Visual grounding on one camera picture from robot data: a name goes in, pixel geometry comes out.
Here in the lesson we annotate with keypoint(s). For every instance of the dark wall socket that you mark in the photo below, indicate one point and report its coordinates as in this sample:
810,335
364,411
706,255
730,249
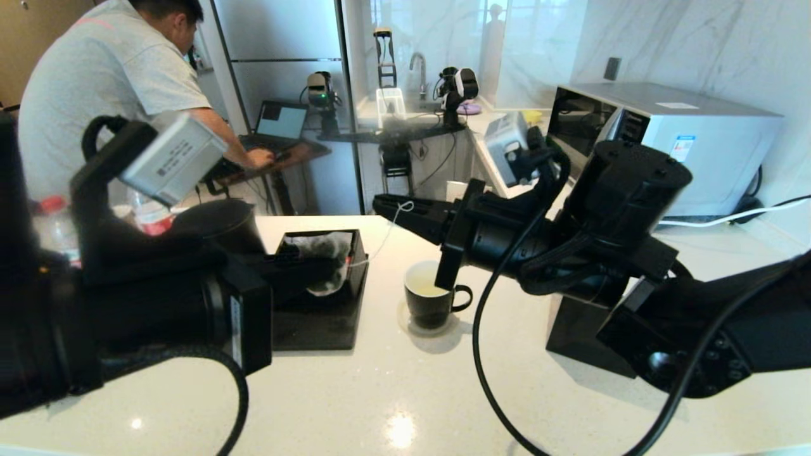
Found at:
611,69

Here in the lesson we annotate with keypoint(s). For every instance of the black teleoperation device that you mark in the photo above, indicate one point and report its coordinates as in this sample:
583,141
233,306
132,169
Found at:
222,174

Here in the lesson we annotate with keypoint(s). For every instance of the silver microwave oven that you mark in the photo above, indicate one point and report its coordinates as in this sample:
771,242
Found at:
716,164

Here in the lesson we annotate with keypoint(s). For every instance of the camera device green light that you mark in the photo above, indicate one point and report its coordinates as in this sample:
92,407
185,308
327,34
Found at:
319,85

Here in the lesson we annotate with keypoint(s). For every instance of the beige round coaster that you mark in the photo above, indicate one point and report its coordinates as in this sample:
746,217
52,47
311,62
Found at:
403,321

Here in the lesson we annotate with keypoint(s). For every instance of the brown wooden door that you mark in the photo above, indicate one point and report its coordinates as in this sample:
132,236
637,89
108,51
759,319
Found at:
31,38

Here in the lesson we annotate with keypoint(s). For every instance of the person's right forearm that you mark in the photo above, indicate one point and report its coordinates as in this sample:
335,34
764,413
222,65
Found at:
222,136

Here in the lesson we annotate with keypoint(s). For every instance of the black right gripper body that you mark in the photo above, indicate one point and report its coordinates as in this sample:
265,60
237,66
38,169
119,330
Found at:
500,234

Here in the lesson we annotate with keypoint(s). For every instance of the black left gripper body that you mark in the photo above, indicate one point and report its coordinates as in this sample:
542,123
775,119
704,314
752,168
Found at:
253,329

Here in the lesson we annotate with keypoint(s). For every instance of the black electric kettle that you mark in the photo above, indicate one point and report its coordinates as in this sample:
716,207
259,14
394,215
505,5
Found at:
222,228

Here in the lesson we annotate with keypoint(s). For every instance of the blurred red-capped water bottle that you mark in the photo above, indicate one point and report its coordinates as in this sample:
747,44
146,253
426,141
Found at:
57,234

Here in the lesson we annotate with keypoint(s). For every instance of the black background robot arm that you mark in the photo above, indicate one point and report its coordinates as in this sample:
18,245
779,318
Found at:
457,88

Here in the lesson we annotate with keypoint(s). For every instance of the purple plate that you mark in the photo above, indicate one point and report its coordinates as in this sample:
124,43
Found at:
472,109

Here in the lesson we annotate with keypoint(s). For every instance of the black pedestal table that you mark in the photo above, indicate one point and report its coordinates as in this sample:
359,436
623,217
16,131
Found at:
396,161

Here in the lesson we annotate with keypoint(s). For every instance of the QR code sign stand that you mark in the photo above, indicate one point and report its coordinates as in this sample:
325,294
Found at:
455,190

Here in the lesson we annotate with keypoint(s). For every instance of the black compartment organizer box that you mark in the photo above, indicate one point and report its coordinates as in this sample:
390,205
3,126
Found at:
358,278

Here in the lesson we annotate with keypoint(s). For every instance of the yellow bowl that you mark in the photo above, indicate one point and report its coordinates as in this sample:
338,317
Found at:
535,117

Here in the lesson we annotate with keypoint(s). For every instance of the person in grey t-shirt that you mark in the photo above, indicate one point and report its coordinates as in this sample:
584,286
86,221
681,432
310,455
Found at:
108,82

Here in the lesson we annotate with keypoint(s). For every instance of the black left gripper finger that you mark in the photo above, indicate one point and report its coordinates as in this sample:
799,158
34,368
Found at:
288,261
288,280

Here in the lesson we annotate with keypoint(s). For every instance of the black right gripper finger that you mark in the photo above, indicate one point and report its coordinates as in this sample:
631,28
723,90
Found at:
424,209
424,229

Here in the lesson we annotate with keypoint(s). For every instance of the brown wooden desk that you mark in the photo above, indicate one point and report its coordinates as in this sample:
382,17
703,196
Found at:
304,152

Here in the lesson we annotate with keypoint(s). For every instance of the open laptop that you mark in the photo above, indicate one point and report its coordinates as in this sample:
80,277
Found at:
282,120

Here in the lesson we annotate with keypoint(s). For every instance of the black serving tray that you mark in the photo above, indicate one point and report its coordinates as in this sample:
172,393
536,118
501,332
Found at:
317,335

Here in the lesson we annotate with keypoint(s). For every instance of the person's right hand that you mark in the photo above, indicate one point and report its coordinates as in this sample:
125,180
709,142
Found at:
260,158

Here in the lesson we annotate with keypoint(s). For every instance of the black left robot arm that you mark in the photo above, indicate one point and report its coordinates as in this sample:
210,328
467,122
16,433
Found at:
95,316

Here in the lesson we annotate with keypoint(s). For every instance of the black tissue box white lid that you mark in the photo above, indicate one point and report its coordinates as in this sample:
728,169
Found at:
570,335

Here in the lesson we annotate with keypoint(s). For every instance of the silver refrigerator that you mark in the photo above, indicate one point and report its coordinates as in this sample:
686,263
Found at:
285,31

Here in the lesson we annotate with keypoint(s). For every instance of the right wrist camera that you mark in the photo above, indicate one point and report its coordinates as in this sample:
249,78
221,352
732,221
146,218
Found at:
507,145

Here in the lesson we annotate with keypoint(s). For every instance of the black mug white inside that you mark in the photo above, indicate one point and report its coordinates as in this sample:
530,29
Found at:
421,310

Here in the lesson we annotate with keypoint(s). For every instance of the chrome sink faucet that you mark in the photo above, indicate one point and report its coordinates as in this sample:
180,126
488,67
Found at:
419,69

